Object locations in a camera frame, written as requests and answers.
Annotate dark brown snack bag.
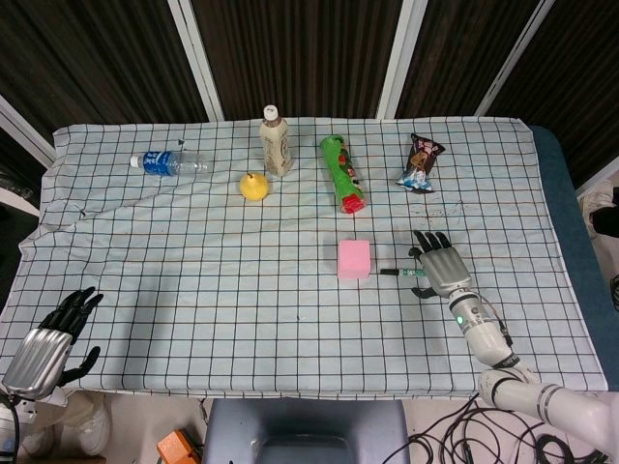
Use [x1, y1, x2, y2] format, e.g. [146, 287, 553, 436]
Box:
[396, 132, 446, 194]

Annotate white black sneaker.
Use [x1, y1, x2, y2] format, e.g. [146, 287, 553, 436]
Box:
[578, 179, 619, 239]

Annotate green chips can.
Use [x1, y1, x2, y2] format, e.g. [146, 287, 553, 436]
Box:
[319, 135, 368, 216]

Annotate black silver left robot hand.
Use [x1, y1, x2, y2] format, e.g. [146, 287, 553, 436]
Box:
[1, 286, 104, 401]

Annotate black floor cables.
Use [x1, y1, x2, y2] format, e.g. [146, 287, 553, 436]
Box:
[407, 393, 584, 464]

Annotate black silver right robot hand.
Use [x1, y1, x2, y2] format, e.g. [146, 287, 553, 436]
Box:
[407, 230, 473, 299]

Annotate white grid-pattern tablecloth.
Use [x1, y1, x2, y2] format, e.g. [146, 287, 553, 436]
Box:
[0, 114, 609, 400]

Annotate clear blue-label water bottle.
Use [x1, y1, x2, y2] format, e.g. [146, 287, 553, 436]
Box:
[129, 150, 214, 178]

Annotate beige milk tea bottle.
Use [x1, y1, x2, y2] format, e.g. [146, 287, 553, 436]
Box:
[257, 105, 294, 177]

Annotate white shoes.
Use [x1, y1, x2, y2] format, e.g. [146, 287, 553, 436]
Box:
[21, 391, 113, 456]

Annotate pink foam cube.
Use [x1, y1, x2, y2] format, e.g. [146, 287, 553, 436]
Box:
[337, 239, 372, 280]

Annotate yellow pear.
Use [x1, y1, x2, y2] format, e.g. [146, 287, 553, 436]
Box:
[239, 171, 271, 203]

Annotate white partition frame post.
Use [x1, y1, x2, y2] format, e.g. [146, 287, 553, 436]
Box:
[476, 0, 556, 117]
[0, 94, 58, 166]
[167, 0, 224, 123]
[376, 0, 428, 120]

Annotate orange device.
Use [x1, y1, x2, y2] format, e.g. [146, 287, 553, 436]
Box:
[156, 428, 200, 464]

